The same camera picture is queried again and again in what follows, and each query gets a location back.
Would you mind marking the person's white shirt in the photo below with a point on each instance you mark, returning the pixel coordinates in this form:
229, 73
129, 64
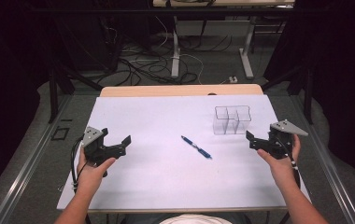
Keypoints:
195, 219

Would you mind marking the white-legged desk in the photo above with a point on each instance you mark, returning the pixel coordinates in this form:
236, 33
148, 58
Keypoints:
175, 59

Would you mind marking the black metal stand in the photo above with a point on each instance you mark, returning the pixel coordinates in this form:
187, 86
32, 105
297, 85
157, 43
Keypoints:
53, 99
307, 99

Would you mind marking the white power strip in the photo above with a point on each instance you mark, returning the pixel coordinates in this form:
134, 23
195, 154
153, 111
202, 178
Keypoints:
233, 79

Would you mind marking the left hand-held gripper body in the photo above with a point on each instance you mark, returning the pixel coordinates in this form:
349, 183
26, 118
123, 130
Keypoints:
95, 151

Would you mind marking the black horizontal bar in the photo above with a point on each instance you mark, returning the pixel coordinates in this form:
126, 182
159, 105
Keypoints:
135, 11

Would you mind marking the blue pen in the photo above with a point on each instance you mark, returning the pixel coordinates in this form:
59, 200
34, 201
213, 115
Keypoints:
195, 146

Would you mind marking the clear plastic organizer box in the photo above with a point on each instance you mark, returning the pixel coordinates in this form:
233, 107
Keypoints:
232, 120

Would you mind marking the wooden table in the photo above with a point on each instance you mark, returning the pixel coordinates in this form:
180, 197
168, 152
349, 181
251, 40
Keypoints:
166, 90

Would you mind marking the aluminium rail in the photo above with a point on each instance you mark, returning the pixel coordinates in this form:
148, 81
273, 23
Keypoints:
26, 169
328, 169

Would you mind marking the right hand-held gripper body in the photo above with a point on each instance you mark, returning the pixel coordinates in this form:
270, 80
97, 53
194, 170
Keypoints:
283, 138

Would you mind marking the person's left hand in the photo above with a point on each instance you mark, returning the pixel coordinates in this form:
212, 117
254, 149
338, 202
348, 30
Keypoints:
90, 175

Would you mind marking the white table mat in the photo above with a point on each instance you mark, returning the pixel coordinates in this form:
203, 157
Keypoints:
153, 177

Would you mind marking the person's right hand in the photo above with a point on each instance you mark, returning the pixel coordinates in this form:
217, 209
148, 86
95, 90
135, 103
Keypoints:
283, 169

